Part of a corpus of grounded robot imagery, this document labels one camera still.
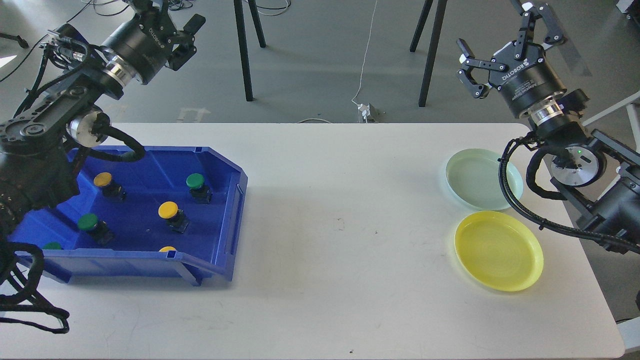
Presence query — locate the light green plate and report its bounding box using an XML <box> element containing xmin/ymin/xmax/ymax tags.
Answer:
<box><xmin>444</xmin><ymin>148</ymin><xmax>511</xmax><ymax>211</ymax></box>

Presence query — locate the yellow button front edge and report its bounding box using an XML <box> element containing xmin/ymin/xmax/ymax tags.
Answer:
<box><xmin>158</xmin><ymin>246</ymin><xmax>177</xmax><ymax>253</ymax></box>

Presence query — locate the green push button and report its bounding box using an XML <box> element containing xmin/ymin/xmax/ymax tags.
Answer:
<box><xmin>185</xmin><ymin>172</ymin><xmax>213</xmax><ymax>204</ymax></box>
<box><xmin>77</xmin><ymin>213</ymin><xmax>115</xmax><ymax>246</ymax></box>

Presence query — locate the white power adapter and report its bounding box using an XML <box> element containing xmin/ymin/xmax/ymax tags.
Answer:
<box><xmin>357</xmin><ymin>104</ymin><xmax>380</xmax><ymax>124</ymax></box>

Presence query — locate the blue plastic bin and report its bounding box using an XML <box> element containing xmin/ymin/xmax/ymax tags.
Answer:
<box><xmin>7</xmin><ymin>146</ymin><xmax>248</xmax><ymax>286</ymax></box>

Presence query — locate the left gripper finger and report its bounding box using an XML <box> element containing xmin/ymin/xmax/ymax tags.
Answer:
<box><xmin>170</xmin><ymin>14</ymin><xmax>206</xmax><ymax>71</ymax></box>
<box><xmin>127</xmin><ymin>0</ymin><xmax>173</xmax><ymax>26</ymax></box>

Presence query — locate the yellow push button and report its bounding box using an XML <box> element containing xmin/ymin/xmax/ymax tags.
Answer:
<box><xmin>157</xmin><ymin>201</ymin><xmax>190</xmax><ymax>234</ymax></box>
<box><xmin>93</xmin><ymin>172</ymin><xmax>127</xmax><ymax>202</ymax></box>

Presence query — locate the white cable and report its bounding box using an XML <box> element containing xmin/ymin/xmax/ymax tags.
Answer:
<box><xmin>297</xmin><ymin>0</ymin><xmax>379</xmax><ymax>124</ymax></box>

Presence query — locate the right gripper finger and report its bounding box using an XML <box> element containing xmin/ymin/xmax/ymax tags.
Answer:
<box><xmin>514</xmin><ymin>1</ymin><xmax>567</xmax><ymax>60</ymax></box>
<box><xmin>456</xmin><ymin>38</ymin><xmax>508</xmax><ymax>99</ymax></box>

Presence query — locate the black stand leg left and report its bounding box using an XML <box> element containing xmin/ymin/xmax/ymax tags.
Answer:
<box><xmin>233</xmin><ymin>0</ymin><xmax>267</xmax><ymax>102</ymax></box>

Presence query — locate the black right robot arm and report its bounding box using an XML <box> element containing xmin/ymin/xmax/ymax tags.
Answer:
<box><xmin>457</xmin><ymin>0</ymin><xmax>640</xmax><ymax>254</ymax></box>

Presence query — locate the green button front edge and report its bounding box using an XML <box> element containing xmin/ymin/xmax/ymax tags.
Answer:
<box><xmin>41</xmin><ymin>241</ymin><xmax>63</xmax><ymax>250</ymax></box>

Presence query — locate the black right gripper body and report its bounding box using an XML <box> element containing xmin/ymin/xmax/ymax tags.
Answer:
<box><xmin>489</xmin><ymin>43</ymin><xmax>567</xmax><ymax>119</ymax></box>

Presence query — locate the yellow plate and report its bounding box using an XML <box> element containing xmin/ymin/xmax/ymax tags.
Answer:
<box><xmin>453</xmin><ymin>210</ymin><xmax>545</xmax><ymax>292</ymax></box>

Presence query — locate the black stand leg right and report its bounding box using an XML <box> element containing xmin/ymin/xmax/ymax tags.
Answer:
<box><xmin>409</xmin><ymin>0</ymin><xmax>448</xmax><ymax>108</ymax></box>

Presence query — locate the white chair base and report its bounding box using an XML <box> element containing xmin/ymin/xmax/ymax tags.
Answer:
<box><xmin>582</xmin><ymin>90</ymin><xmax>640</xmax><ymax>152</ymax></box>

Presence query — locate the black stand leg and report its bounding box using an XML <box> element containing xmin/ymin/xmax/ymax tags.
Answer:
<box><xmin>409</xmin><ymin>0</ymin><xmax>448</xmax><ymax>108</ymax></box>
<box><xmin>233</xmin><ymin>0</ymin><xmax>267</xmax><ymax>102</ymax></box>

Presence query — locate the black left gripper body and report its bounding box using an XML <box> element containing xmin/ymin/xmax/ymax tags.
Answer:
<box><xmin>102</xmin><ymin>18</ymin><xmax>182</xmax><ymax>85</ymax></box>

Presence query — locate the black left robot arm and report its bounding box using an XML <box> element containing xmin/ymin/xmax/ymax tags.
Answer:
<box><xmin>0</xmin><ymin>0</ymin><xmax>206</xmax><ymax>334</ymax></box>

